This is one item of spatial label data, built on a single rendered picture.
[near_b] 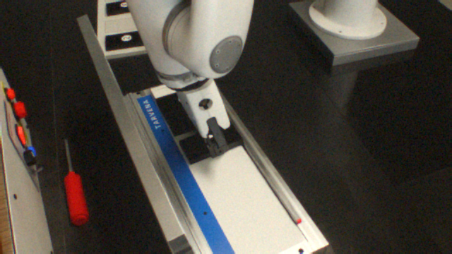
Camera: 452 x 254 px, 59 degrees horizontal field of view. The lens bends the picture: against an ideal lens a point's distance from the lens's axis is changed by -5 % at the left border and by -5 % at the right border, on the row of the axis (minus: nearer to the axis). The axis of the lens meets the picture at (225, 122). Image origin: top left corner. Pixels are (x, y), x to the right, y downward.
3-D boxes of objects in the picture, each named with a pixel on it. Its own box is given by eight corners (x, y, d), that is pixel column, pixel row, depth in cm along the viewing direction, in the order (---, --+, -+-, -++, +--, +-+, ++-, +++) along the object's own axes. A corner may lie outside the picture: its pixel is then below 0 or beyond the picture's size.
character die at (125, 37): (149, 44, 95) (148, 40, 95) (106, 51, 94) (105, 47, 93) (147, 33, 99) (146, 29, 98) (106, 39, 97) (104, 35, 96)
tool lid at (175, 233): (184, 233, 39) (167, 241, 39) (217, 295, 53) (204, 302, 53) (86, 13, 67) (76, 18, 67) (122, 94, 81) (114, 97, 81)
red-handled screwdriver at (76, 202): (91, 223, 64) (87, 213, 62) (74, 228, 63) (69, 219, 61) (75, 143, 76) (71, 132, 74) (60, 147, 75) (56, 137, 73)
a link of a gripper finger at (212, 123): (227, 139, 59) (226, 149, 64) (201, 94, 61) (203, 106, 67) (219, 142, 59) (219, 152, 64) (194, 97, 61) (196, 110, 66)
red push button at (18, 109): (30, 122, 67) (22, 107, 64) (18, 125, 66) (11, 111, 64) (27, 109, 69) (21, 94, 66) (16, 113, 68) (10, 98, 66)
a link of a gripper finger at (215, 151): (228, 136, 64) (236, 161, 69) (219, 123, 66) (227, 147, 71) (209, 145, 63) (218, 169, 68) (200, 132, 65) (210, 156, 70)
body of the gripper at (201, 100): (224, 74, 56) (239, 126, 64) (195, 35, 62) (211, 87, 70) (174, 99, 54) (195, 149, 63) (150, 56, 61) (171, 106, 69)
